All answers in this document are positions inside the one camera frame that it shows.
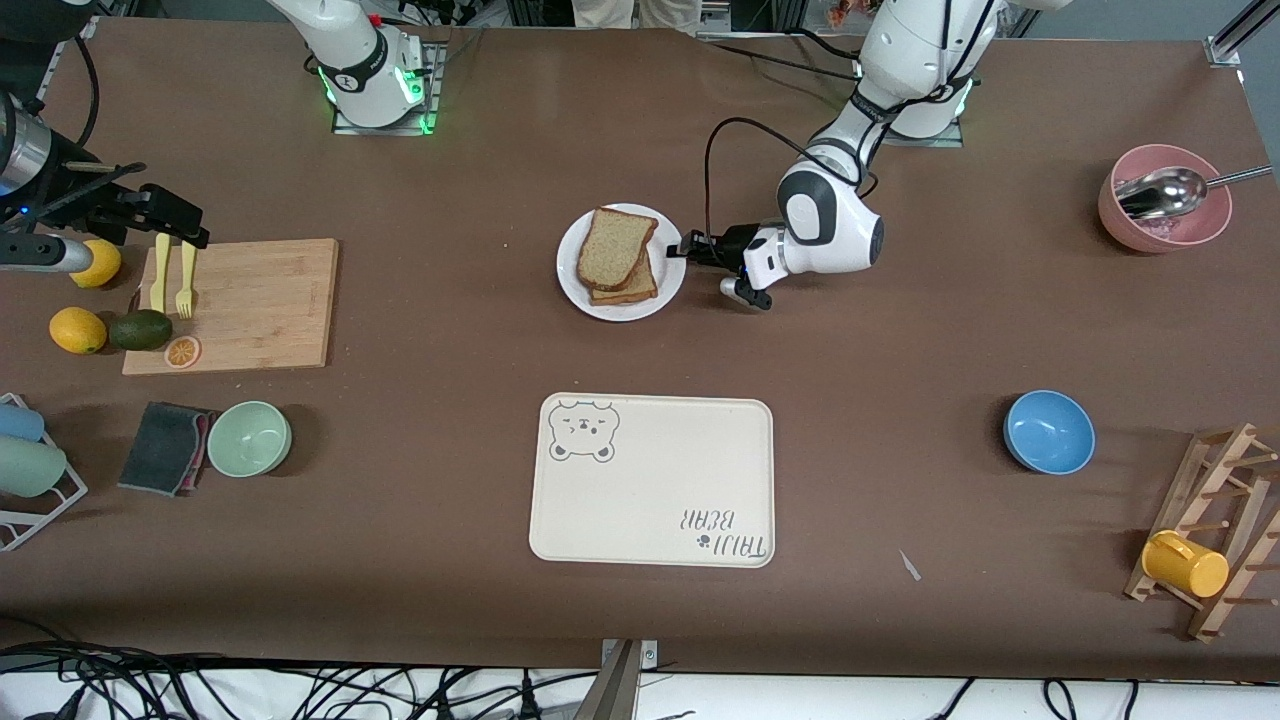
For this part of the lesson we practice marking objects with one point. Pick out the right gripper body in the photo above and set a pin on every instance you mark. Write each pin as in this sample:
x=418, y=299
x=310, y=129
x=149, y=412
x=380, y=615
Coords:
x=88, y=203

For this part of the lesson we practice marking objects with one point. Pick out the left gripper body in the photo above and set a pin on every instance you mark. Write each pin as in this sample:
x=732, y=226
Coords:
x=729, y=244

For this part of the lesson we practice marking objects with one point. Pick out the plain brown bread slice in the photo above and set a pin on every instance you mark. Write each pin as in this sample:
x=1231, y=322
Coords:
x=612, y=248

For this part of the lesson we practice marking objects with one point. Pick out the white round plate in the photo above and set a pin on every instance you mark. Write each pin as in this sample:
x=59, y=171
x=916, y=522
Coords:
x=570, y=290

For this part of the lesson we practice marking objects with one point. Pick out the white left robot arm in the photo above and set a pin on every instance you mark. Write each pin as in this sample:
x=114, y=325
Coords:
x=830, y=215

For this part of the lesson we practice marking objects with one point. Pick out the yellow plastic fork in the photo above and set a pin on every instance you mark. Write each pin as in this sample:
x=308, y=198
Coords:
x=186, y=278

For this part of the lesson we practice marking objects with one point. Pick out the yellow plastic knife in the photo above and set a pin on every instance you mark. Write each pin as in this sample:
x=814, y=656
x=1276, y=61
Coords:
x=160, y=270

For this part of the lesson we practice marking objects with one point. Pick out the yellow lemon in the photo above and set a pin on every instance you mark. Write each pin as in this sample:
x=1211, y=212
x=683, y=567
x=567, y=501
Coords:
x=100, y=268
x=77, y=331

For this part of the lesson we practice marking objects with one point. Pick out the wooden cutting board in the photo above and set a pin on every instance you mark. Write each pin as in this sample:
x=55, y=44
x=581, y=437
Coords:
x=260, y=310

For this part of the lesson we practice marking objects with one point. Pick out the dark green avocado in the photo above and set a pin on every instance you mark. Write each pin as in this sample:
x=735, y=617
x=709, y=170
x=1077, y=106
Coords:
x=140, y=330

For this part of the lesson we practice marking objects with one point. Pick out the orange slice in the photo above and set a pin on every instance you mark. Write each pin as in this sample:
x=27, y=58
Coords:
x=182, y=352

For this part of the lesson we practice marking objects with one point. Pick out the pale green bowl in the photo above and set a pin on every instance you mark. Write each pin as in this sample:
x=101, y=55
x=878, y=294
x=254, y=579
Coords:
x=249, y=439

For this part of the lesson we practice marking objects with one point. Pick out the grey folded cloth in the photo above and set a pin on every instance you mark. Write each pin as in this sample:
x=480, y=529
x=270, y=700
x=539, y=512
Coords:
x=160, y=448

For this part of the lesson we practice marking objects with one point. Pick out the light blue cup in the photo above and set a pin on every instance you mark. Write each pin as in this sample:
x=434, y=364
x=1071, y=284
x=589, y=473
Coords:
x=18, y=422

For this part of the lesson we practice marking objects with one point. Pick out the cream bear print tray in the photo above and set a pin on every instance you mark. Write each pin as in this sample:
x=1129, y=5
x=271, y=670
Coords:
x=650, y=480

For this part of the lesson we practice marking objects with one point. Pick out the person in beige trousers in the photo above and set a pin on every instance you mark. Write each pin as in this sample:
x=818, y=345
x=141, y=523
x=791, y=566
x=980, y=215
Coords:
x=670, y=12

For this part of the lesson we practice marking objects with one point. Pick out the pale green cup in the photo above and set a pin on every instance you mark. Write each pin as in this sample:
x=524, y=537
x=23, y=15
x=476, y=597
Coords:
x=28, y=467

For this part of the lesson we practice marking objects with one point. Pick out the blue bowl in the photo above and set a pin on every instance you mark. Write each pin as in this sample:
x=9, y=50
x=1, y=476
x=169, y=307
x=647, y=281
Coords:
x=1048, y=432

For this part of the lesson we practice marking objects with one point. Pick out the small white tape scrap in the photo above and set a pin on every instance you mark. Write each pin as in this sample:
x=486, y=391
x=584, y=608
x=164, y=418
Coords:
x=909, y=566

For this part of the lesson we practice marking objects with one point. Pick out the metal ladle spoon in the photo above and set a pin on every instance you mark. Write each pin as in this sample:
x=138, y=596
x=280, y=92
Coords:
x=1160, y=192

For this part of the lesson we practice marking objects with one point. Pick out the pink ribbed bowl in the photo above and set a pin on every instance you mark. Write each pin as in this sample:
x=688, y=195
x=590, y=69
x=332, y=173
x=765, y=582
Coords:
x=1165, y=235

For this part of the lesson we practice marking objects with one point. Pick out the wooden peg drying rack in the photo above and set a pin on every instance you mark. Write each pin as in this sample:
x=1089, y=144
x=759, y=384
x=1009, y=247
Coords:
x=1215, y=450

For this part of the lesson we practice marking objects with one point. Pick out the yellow mug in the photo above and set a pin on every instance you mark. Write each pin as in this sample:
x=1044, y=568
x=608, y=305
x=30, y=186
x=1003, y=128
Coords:
x=1185, y=565

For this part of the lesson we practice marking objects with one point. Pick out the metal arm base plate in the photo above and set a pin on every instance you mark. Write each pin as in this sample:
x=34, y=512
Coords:
x=945, y=142
x=431, y=95

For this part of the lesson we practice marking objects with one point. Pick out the metal table edge bracket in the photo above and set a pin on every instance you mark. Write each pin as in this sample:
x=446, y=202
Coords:
x=618, y=690

